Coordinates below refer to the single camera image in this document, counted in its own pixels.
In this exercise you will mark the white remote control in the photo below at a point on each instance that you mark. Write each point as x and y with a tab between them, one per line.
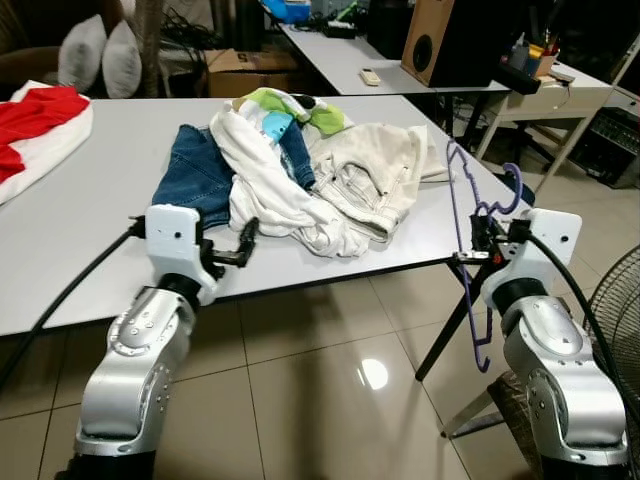
371	76

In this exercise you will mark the long white desk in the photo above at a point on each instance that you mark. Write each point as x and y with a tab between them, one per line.
340	55

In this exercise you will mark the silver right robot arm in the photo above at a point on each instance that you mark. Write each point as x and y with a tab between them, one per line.
560	370

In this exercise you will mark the blue plastic container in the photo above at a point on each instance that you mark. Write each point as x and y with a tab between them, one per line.
288	10

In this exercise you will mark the beige desk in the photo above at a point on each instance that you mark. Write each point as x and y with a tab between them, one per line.
560	95

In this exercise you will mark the cream trousers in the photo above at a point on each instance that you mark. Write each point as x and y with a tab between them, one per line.
375	170

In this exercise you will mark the large white table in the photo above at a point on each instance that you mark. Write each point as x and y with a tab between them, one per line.
100	240

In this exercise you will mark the black desk device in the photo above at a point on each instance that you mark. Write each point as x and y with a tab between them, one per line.
518	78

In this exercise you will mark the brown wooden post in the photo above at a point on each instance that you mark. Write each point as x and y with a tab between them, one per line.
148	45

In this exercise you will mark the red garment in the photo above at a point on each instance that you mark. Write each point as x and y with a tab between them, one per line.
35	115

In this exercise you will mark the white cloth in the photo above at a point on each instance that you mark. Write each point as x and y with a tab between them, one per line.
50	155

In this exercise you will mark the purple clothes hanger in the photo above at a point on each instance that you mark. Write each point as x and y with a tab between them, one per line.
450	190

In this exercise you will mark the grey pillow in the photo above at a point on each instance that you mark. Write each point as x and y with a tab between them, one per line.
80	55
122	62

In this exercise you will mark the plain white garment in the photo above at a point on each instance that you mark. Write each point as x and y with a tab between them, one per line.
260	190

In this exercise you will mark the black standing fan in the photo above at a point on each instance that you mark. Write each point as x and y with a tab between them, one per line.
615	300

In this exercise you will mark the wooden loudspeaker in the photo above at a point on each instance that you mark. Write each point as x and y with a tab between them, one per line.
445	45

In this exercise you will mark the blue chair seat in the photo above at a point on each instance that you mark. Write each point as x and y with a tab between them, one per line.
527	190

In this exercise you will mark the pen holder with pens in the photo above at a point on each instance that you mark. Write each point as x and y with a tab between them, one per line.
542	62

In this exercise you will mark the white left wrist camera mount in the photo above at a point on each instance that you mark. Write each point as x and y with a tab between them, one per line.
175	240

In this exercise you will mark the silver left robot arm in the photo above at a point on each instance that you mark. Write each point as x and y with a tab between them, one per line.
135	350

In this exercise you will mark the black audio amplifier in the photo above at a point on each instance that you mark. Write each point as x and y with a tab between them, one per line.
610	145

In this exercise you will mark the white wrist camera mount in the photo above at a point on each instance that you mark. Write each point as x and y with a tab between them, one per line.
545	245
175	240

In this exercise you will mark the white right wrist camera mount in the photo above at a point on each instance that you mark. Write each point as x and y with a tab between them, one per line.
545	245

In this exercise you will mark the plain cardboard box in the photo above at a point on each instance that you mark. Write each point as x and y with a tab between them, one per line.
250	72

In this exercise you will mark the white shirt teal green print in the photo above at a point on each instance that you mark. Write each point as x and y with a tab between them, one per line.
325	118

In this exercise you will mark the blue jeans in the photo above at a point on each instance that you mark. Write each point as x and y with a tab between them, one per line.
190	180

